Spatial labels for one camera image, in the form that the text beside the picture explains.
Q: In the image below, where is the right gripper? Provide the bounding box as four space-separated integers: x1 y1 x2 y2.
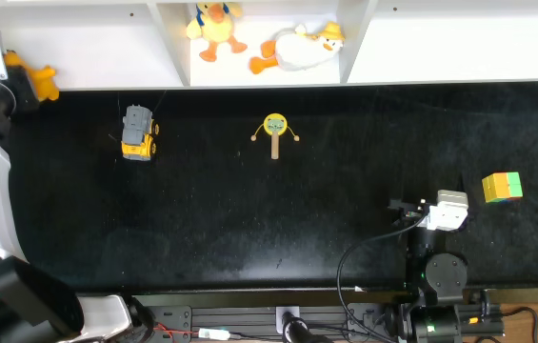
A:
388 198 429 222

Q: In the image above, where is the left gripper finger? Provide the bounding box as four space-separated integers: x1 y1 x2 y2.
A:
9 64 40 111

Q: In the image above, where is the orange rubber duck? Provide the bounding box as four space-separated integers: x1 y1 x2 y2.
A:
3 50 61 103

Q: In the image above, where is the many-coloured puzzle cube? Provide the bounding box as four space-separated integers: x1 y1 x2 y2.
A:
481 171 525 205

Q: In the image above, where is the grey and yellow toy truck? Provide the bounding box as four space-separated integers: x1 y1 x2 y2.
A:
120 104 161 162

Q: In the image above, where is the yellow rattle drum toy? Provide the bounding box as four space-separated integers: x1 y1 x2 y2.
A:
249 112 301 161

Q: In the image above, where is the white shelf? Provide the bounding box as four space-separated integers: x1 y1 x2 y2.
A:
0 0 538 92

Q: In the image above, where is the white plush duck with hat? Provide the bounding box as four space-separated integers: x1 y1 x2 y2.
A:
248 20 347 75

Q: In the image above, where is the yellow plush duck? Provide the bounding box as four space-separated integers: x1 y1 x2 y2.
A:
185 2 249 64

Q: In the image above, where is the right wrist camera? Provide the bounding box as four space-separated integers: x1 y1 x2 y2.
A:
422 189 470 232

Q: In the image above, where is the black cable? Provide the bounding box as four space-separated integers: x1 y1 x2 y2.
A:
335 216 429 343

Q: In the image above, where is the mounting rail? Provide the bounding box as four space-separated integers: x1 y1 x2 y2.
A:
130 290 538 343

